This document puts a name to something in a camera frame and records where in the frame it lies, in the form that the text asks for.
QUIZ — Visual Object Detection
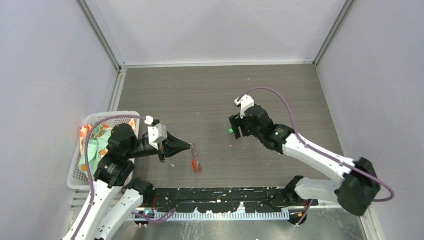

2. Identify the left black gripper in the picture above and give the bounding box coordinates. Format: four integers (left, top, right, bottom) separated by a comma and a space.
126, 129, 191, 161

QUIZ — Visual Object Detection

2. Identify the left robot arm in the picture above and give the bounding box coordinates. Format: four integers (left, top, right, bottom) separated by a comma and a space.
64, 123, 192, 240

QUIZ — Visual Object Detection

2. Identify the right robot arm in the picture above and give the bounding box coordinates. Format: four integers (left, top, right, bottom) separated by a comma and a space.
228, 103, 381, 216

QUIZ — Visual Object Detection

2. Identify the colourful patterned cloth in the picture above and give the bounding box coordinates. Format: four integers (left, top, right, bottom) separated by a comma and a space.
78, 118, 137, 176

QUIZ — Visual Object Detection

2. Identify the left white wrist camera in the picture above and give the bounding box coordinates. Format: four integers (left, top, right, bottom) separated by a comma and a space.
144, 115, 168, 150

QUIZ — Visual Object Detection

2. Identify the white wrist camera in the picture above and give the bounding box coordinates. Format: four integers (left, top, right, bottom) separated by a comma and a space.
144, 115, 168, 150
233, 94, 255, 119

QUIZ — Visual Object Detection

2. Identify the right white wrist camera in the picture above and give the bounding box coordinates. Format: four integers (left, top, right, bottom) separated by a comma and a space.
233, 94, 255, 119

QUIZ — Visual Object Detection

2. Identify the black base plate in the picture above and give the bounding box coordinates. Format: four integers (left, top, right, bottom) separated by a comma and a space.
140, 186, 309, 213

